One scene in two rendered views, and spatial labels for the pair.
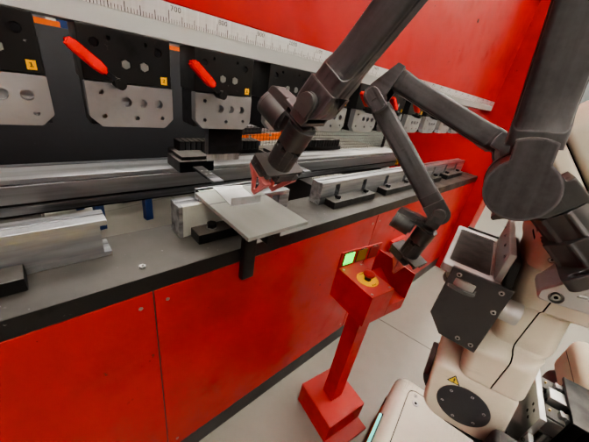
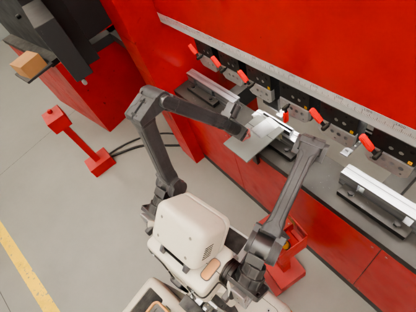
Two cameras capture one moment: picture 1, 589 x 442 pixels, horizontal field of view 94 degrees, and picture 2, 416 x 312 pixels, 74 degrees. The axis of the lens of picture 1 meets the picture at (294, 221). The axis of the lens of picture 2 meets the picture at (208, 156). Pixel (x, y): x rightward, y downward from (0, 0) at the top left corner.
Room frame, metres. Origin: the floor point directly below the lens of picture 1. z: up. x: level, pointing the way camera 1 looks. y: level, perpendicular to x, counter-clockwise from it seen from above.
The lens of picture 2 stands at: (0.82, -0.78, 2.11)
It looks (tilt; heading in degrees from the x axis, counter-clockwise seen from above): 52 degrees down; 116
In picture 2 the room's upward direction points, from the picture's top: 24 degrees counter-clockwise
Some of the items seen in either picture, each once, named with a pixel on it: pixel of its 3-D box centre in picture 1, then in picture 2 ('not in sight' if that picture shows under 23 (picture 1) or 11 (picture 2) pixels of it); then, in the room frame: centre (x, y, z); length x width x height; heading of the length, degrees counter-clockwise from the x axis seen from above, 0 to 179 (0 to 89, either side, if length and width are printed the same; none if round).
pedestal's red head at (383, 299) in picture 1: (372, 281); (280, 233); (0.77, -0.30, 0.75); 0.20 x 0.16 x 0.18; 128
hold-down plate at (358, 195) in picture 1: (351, 198); (371, 210); (1.15, -0.23, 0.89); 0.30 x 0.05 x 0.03; 136
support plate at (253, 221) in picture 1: (249, 208); (253, 137); (0.65, 0.12, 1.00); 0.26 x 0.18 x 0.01; 46
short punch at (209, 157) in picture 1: (223, 143); (271, 101); (0.76, 0.23, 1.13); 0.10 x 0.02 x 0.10; 136
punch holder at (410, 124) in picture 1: (407, 113); not in sight; (1.46, -0.45, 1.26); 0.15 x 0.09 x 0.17; 136
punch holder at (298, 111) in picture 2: (279, 98); (300, 97); (0.88, 0.11, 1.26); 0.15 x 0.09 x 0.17; 136
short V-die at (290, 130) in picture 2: (228, 190); (276, 123); (0.77, 0.21, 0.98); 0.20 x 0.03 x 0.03; 136
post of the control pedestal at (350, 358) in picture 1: (346, 351); (282, 254); (0.77, -0.30, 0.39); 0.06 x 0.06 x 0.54; 38
